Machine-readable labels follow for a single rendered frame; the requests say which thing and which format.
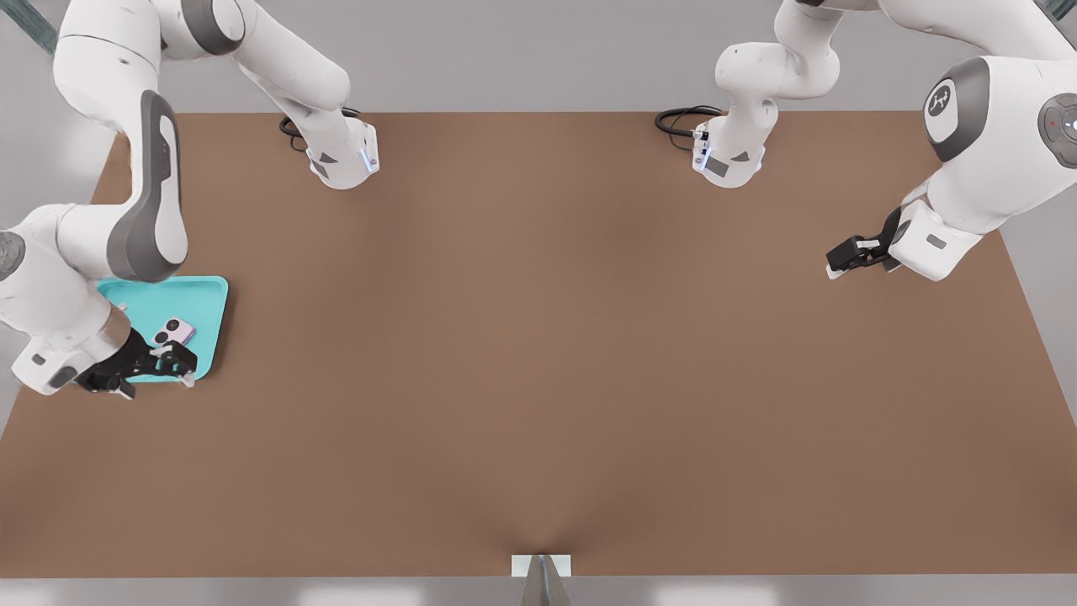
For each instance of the silver frame post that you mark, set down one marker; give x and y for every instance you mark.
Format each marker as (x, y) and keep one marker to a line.
(29, 21)
(1062, 10)
(542, 581)

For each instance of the pale blue-green tray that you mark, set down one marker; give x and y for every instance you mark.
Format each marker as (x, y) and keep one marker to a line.
(206, 311)

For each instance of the pale lilac phone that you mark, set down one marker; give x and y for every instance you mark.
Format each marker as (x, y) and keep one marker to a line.
(174, 330)

